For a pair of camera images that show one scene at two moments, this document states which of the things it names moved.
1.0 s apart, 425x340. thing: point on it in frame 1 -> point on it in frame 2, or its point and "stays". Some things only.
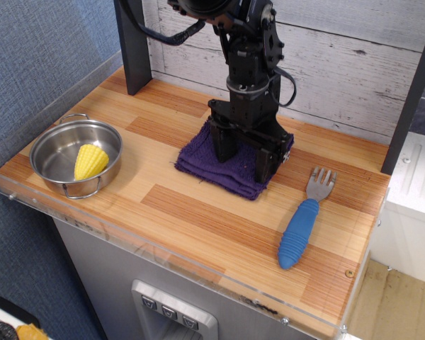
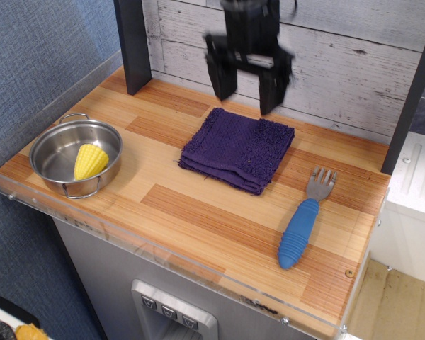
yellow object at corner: [30, 331] stays
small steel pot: [77, 153] stays
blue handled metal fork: [296, 236] stays
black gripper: [255, 116] -> [252, 31]
